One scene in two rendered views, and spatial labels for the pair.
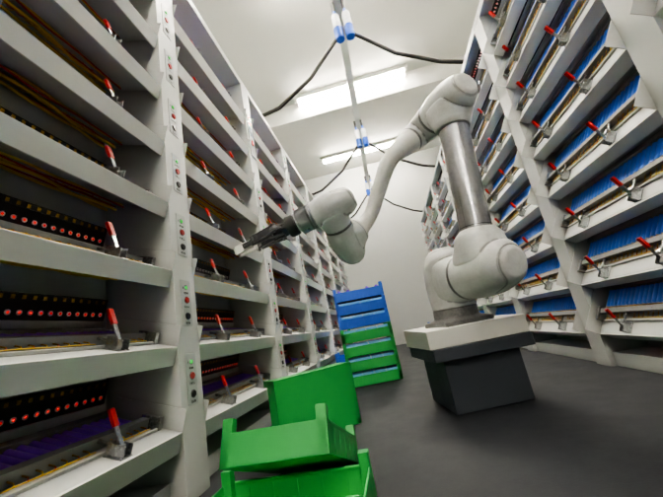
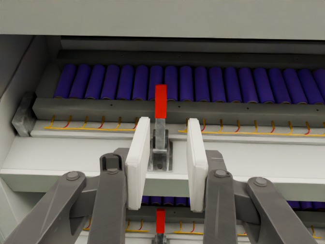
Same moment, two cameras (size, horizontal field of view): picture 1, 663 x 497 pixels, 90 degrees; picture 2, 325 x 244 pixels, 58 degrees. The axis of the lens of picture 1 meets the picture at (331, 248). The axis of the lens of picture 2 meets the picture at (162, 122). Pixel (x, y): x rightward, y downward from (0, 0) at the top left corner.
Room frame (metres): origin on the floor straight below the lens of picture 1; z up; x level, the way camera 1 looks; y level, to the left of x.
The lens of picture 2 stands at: (1.08, 0.15, 0.77)
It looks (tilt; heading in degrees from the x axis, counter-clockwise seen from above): 34 degrees down; 84
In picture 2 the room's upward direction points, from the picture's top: straight up
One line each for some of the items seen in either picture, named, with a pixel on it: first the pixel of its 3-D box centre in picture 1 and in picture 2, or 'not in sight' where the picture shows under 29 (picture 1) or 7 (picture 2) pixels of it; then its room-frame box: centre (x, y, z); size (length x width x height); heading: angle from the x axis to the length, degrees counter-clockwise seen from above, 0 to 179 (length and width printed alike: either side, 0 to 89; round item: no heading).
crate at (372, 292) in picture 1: (357, 294); not in sight; (2.08, -0.11, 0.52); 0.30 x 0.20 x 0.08; 91
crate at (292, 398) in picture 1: (314, 402); not in sight; (1.18, 0.15, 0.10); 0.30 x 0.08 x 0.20; 127
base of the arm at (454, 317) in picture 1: (453, 316); not in sight; (1.26, -0.39, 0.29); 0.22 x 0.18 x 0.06; 13
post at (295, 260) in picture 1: (287, 258); not in sight; (2.28, 0.32, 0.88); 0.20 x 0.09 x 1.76; 82
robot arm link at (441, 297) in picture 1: (448, 277); not in sight; (1.22, -0.40, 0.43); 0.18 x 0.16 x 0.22; 20
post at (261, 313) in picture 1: (245, 232); not in sight; (1.58, 0.42, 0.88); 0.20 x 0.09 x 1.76; 82
